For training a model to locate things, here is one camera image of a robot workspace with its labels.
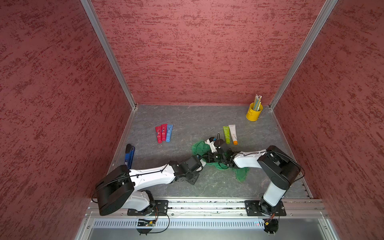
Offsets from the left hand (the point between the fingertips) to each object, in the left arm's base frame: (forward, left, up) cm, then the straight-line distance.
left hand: (192, 177), depth 83 cm
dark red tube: (+32, +25, 0) cm, 41 cm away
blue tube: (+35, +18, -1) cm, 39 cm away
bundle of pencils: (+49, -45, +14) cm, 69 cm away
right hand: (+11, -6, -1) cm, 13 cm away
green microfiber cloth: (+17, -5, +3) cm, 18 cm away
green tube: (+30, -24, -1) cm, 38 cm away
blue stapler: (+14, +40, +1) cm, 43 cm away
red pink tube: (+31, +22, 0) cm, 38 cm away
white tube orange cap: (+31, -28, -1) cm, 42 cm away
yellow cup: (+44, -43, +5) cm, 62 cm away
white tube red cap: (+8, -6, +1) cm, 10 cm away
